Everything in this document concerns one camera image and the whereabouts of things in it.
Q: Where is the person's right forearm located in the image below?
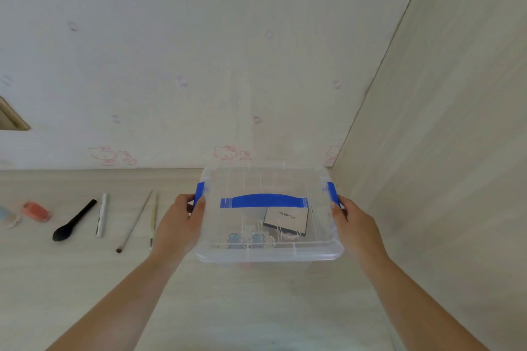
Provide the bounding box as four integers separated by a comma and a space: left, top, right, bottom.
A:
362, 255, 490, 351

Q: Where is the pink small bottle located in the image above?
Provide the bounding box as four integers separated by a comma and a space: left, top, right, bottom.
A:
21, 201, 52, 223

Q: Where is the pale blue small bottle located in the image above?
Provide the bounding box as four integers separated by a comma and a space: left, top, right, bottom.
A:
0, 206, 22, 229

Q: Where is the thin grey makeup brush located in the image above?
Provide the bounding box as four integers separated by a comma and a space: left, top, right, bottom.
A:
116, 190, 153, 254

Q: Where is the white pencil stick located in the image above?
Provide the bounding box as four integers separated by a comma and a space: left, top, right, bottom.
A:
96, 193, 108, 238

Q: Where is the person's left hand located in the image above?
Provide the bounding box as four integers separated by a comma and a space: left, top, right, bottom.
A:
149, 194, 206, 263

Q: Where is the cream handled makeup brush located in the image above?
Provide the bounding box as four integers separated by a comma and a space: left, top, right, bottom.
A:
148, 193, 159, 250

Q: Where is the blue patterned hair clip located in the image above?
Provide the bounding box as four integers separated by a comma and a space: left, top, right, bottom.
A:
223, 231, 275, 247

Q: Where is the black plastic spoon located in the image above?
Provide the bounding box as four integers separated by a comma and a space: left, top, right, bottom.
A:
52, 199, 98, 242

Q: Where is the clear storage box blue handle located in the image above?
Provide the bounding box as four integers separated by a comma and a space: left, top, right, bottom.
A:
193, 162, 346, 265

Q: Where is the person's left forearm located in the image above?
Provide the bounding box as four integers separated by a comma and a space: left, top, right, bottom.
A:
45, 249, 183, 351

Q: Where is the person's right hand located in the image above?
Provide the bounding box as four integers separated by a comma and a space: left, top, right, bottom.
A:
330, 195, 390, 271

